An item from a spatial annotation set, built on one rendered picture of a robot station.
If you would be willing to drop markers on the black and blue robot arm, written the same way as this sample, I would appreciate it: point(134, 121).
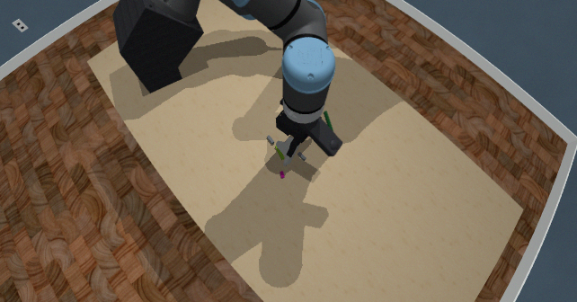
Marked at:
point(308, 63)

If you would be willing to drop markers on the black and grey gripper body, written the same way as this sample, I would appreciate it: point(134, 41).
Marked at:
point(288, 126)

